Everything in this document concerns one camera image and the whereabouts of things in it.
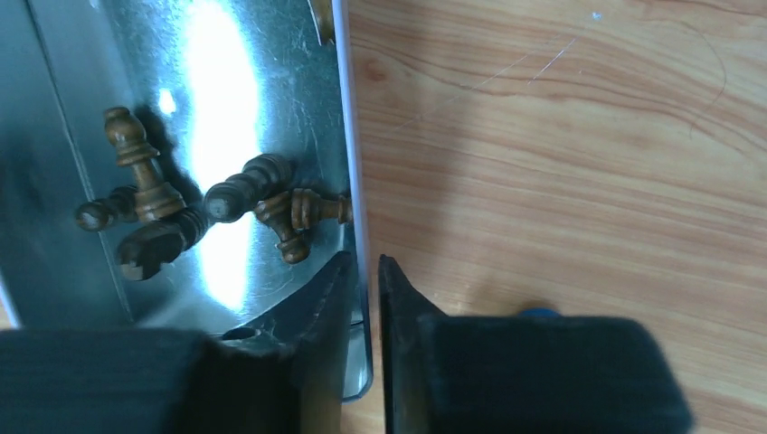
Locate dark pawn chess piece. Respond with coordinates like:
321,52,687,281
253,191,310,265

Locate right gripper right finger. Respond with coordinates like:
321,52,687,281
378,255,695,433

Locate white metal box dark pieces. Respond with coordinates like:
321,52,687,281
1,1,373,401

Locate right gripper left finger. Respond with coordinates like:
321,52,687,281
1,251,354,433

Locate dark rook chess piece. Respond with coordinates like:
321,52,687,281
115,207,212,281

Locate dark bishop chess piece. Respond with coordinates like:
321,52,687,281
103,106,186,222

